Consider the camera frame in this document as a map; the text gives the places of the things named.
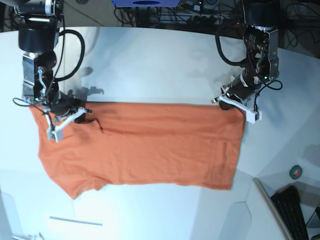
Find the orange t-shirt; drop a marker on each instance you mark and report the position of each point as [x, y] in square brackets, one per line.
[139, 143]

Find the green tape roll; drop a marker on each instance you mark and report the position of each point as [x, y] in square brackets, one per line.
[296, 172]

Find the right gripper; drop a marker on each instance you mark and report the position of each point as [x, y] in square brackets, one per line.
[65, 108]

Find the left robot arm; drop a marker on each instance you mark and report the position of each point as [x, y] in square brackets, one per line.
[259, 28]

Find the black power strip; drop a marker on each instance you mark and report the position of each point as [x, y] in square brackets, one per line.
[212, 20]

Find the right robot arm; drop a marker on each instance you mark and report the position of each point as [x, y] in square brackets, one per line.
[41, 24]

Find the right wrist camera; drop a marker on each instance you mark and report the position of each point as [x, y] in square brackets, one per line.
[56, 135]

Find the black keyboard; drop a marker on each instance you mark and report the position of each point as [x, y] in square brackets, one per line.
[287, 203]

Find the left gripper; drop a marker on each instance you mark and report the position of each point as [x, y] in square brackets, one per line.
[239, 92]

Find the blue box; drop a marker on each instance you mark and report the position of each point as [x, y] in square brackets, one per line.
[147, 3]

